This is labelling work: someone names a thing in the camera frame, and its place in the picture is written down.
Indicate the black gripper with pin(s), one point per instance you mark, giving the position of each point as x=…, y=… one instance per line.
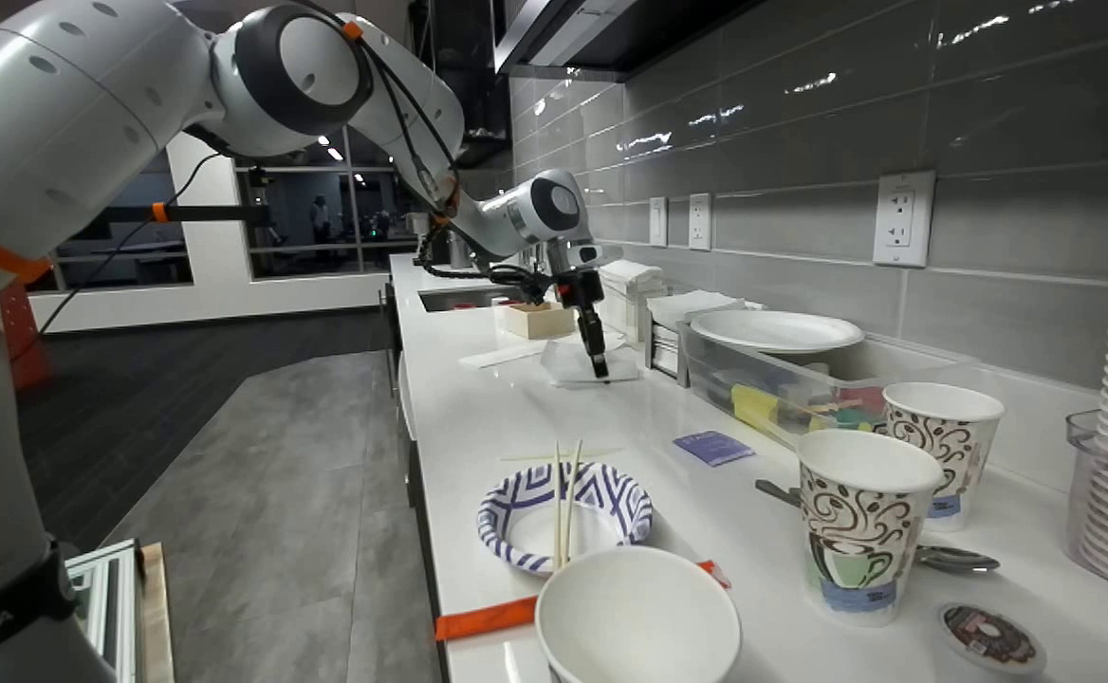
x=578, y=275

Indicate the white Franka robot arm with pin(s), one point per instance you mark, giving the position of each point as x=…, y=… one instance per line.
x=60, y=116

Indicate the counter sink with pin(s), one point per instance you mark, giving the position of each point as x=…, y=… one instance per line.
x=460, y=300

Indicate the small cardboard box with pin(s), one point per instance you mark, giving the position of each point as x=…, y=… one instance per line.
x=535, y=323

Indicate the stack of folded paper towels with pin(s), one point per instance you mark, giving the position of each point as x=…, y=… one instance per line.
x=635, y=288

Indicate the clear plastic bin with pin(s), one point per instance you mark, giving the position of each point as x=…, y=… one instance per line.
x=705, y=374

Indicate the wooden chopstick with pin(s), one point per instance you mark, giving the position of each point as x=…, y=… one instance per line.
x=574, y=495
x=560, y=508

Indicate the yellow sponge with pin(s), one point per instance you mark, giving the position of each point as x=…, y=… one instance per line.
x=752, y=405

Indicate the white plate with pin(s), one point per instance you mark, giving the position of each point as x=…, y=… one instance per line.
x=776, y=331

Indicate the blue patterned paper plate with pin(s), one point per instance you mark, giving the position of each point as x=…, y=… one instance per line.
x=518, y=517

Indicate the white bowl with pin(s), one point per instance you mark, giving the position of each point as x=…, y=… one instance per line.
x=635, y=627

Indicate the dark upper cabinet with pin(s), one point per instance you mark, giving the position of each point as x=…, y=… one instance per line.
x=481, y=64

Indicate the orange tape strip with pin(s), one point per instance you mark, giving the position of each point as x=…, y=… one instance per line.
x=481, y=622

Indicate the patterned paper cup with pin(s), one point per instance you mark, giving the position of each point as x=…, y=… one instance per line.
x=862, y=533
x=953, y=443

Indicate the wooden robot cart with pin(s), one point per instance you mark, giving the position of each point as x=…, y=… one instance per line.
x=156, y=622

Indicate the white wall light switch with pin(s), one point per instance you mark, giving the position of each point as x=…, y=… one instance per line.
x=659, y=221

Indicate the white wall power outlet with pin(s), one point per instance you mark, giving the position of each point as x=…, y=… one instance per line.
x=903, y=217
x=698, y=221

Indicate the black camera stand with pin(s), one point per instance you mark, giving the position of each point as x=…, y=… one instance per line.
x=206, y=211

